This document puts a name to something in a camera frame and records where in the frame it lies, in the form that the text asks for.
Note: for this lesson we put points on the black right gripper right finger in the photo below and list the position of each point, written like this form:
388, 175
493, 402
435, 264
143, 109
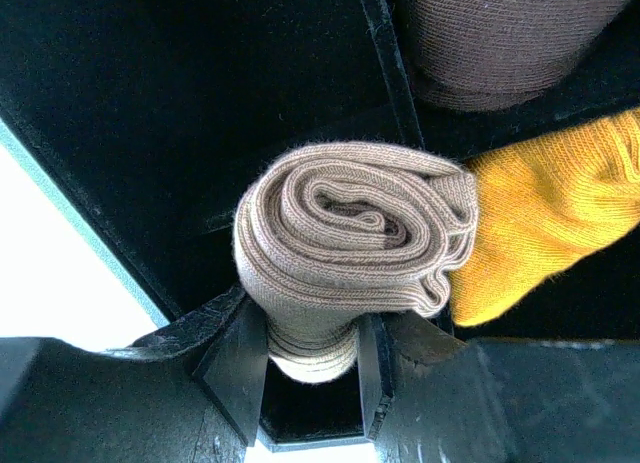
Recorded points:
429, 397

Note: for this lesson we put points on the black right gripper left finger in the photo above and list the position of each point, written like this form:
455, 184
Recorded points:
188, 392

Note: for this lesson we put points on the tan ribbed sock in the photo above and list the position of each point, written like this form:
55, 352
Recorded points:
334, 231

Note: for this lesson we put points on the mustard yellow striped-cuff sock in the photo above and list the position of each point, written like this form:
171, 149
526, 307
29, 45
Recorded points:
545, 204

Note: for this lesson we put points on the dark brown striped-cuff sock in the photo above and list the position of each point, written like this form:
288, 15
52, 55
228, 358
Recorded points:
485, 55

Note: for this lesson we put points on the black storage box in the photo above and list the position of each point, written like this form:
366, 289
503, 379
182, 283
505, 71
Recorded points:
151, 117

